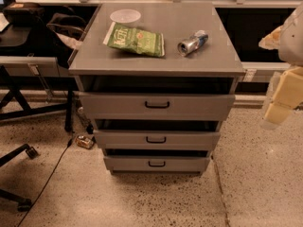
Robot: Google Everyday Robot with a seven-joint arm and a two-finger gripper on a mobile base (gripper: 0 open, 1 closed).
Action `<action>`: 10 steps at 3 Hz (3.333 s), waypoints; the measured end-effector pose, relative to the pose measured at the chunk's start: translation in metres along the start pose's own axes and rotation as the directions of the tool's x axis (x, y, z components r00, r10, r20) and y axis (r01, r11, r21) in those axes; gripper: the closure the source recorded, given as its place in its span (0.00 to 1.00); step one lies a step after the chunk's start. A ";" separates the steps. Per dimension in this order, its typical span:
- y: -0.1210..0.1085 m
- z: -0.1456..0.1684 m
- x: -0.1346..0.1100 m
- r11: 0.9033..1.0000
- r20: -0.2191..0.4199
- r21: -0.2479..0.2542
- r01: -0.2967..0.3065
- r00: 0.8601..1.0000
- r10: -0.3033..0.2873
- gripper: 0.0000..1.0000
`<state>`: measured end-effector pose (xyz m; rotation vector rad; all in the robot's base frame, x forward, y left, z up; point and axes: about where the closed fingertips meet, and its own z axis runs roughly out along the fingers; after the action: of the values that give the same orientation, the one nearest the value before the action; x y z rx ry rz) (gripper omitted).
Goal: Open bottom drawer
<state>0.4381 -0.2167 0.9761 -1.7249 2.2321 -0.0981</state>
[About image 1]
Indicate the grey drawer cabinet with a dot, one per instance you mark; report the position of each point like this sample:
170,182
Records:
213,69

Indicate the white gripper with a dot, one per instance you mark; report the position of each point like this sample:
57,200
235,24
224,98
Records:
293,42

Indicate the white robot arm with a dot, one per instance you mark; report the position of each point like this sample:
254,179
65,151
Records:
288,40

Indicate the clear plastic bowl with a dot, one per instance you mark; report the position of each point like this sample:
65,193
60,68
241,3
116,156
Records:
127,17

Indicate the grey top drawer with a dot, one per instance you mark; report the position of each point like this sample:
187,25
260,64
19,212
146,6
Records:
156,106

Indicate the grey drawer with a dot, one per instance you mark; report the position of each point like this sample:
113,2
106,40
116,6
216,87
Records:
179,140
146,164
156,106

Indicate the black bag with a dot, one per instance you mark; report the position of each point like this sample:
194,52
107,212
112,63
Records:
34,30

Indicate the grey bottom drawer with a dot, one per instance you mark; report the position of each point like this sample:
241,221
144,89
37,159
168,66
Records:
146,164

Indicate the black desk frame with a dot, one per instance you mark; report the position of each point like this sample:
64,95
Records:
35,73

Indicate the small jar on floor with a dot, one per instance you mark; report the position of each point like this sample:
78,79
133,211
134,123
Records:
84,142

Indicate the green chip bag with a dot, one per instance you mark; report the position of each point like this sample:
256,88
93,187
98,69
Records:
135,40

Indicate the grey middle drawer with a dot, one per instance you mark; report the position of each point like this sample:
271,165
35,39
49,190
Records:
179,140

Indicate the silver blue soda can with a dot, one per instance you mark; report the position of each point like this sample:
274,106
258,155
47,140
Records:
191,44

